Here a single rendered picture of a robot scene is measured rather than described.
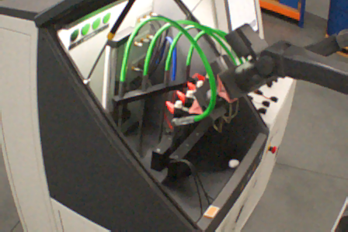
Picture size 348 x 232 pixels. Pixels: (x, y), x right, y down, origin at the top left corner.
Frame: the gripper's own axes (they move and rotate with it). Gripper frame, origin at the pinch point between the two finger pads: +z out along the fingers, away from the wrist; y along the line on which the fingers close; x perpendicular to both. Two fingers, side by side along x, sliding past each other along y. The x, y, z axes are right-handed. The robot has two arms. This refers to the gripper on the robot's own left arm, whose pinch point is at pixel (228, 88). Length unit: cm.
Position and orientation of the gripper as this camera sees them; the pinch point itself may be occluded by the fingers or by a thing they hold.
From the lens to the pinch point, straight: 112.5
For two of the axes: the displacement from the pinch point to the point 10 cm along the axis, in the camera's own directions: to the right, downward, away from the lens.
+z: -3.1, 2.3, 9.2
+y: -8.6, 3.5, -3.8
